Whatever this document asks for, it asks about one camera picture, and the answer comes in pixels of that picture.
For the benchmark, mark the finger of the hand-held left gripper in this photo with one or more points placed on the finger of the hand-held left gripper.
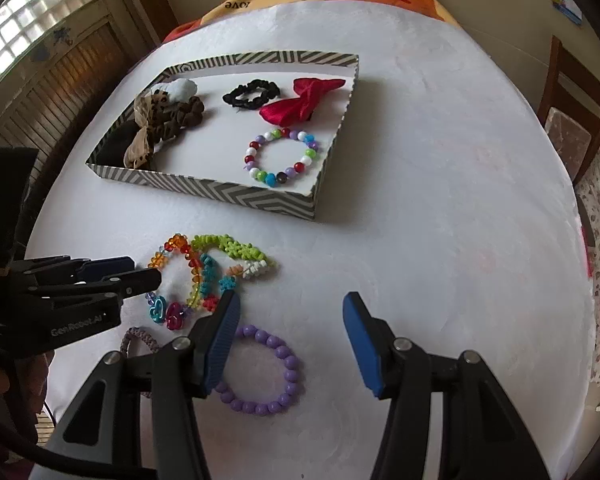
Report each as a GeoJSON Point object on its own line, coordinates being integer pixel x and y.
{"type": "Point", "coordinates": [105, 265]}
{"type": "Point", "coordinates": [130, 282]}

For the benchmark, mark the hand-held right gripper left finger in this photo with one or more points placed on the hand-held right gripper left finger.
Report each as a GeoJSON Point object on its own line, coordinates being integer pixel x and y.
{"type": "Point", "coordinates": [222, 345]}

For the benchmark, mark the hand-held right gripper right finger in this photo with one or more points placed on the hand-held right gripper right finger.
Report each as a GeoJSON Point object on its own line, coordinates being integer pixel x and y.
{"type": "Point", "coordinates": [362, 345]}

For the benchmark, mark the leopard print bow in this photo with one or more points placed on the leopard print bow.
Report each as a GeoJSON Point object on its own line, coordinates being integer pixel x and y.
{"type": "Point", "coordinates": [140, 152]}

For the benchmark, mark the black sponge hair accessory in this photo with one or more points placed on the black sponge hair accessory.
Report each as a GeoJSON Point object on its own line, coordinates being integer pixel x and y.
{"type": "Point", "coordinates": [114, 142]}

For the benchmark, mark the striped shallow cardboard box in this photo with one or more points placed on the striped shallow cardboard box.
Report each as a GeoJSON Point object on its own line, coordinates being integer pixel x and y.
{"type": "Point", "coordinates": [230, 195]}

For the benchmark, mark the brown scrunchie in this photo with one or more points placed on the brown scrunchie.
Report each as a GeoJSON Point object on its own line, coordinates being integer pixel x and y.
{"type": "Point", "coordinates": [187, 110]}

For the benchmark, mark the white scrunchie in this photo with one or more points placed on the white scrunchie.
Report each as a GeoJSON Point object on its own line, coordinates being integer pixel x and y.
{"type": "Point", "coordinates": [182, 87]}

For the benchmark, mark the black scrunchie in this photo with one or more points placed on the black scrunchie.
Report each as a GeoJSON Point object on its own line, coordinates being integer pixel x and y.
{"type": "Point", "coordinates": [242, 97]}

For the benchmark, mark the red fabric bow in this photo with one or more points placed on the red fabric bow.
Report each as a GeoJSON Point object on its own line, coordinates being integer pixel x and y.
{"type": "Point", "coordinates": [300, 102]}

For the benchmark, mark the wooden slatted door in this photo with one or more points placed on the wooden slatted door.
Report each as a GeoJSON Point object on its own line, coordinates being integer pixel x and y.
{"type": "Point", "coordinates": [70, 80]}

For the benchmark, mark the glass block window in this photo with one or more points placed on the glass block window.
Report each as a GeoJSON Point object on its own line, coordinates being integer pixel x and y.
{"type": "Point", "coordinates": [30, 20]}

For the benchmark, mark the chair seat cushion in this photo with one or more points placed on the chair seat cushion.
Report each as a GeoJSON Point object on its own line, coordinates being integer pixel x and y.
{"type": "Point", "coordinates": [572, 135]}

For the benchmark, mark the wooden chair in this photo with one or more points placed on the wooden chair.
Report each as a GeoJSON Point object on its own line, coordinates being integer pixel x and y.
{"type": "Point", "coordinates": [560, 70]}

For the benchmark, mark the wall calendar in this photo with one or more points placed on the wall calendar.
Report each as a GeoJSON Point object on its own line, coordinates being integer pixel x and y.
{"type": "Point", "coordinates": [566, 2]}

